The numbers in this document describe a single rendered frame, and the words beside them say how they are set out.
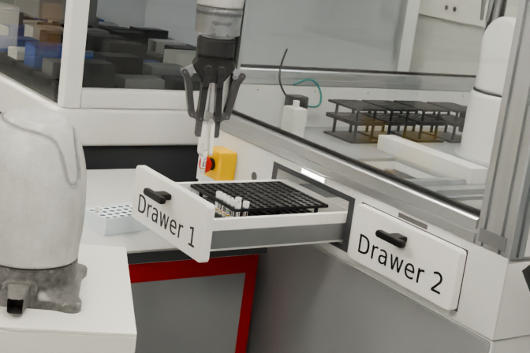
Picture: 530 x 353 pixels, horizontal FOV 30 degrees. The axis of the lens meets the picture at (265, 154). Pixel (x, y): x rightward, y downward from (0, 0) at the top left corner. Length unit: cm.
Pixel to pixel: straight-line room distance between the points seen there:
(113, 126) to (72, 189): 124
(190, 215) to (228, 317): 44
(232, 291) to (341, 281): 29
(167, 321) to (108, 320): 66
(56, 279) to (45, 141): 21
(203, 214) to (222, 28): 37
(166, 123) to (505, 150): 133
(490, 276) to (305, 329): 55
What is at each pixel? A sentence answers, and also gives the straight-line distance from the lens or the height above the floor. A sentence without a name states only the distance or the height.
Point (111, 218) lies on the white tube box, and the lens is 209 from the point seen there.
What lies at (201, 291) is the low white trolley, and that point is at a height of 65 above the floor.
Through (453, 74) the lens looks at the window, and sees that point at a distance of 179.
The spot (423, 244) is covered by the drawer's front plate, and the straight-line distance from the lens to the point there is 180.
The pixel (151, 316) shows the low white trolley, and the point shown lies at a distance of 211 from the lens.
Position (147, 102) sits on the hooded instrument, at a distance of 274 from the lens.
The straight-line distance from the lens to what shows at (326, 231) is 197.
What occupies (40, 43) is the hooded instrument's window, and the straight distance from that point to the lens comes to 278.
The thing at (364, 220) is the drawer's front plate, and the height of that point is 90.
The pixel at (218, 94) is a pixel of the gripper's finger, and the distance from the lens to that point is 195.
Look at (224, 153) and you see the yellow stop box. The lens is 229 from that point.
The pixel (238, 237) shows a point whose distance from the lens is 185.
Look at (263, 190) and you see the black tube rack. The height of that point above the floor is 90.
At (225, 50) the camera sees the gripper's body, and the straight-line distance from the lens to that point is 192.
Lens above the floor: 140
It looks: 12 degrees down
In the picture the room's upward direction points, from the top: 8 degrees clockwise
